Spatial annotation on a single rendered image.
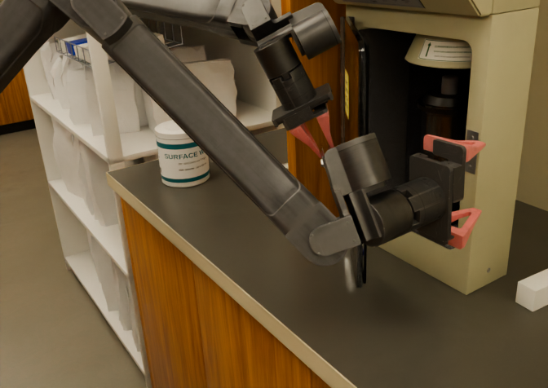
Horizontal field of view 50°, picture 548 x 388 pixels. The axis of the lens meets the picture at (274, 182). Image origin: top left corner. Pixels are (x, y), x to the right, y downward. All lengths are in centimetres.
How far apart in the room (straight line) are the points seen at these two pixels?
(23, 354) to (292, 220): 213
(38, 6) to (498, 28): 62
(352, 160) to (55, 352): 211
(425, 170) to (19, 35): 52
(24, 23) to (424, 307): 74
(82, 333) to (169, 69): 210
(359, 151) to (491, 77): 32
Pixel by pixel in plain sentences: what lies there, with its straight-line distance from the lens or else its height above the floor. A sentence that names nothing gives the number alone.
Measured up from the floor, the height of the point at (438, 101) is 125.
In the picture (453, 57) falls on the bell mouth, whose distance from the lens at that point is 101.
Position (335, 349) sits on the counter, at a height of 94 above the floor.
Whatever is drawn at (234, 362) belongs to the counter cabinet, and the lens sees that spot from 132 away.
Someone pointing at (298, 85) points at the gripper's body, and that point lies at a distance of 90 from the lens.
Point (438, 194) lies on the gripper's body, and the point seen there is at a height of 123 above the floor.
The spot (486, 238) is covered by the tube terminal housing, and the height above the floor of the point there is 104.
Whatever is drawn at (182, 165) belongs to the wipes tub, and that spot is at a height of 100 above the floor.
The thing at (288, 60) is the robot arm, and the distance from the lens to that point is 90.
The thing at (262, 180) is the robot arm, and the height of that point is 127.
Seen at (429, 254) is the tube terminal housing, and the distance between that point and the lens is 110.
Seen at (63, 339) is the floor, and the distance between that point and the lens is 271.
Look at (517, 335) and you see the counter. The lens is 101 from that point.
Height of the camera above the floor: 153
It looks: 23 degrees down
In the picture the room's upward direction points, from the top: 3 degrees counter-clockwise
